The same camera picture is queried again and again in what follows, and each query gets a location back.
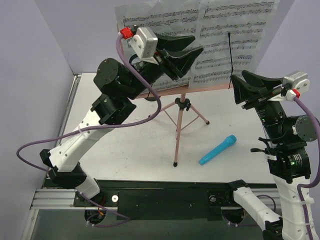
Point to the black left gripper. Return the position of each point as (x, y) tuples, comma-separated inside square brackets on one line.
[(164, 63)]

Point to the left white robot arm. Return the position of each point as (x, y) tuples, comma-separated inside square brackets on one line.
[(119, 83)]

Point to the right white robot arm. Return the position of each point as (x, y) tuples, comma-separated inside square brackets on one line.
[(285, 140)]

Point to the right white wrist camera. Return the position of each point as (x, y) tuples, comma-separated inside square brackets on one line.
[(295, 84)]

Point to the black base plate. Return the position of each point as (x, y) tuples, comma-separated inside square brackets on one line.
[(163, 200)]

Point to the black microphone stand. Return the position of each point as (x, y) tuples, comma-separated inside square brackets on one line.
[(150, 99)]

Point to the sheet music page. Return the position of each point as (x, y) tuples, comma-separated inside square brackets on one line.
[(231, 33), (167, 18)]

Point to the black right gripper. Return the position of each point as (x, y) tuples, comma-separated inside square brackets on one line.
[(261, 94)]

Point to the pink music stand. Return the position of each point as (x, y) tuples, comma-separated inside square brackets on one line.
[(180, 112)]

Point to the aluminium rail frame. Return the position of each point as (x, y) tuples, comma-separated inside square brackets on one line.
[(51, 197)]

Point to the blue plastic tube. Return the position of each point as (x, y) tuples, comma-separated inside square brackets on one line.
[(228, 142)]

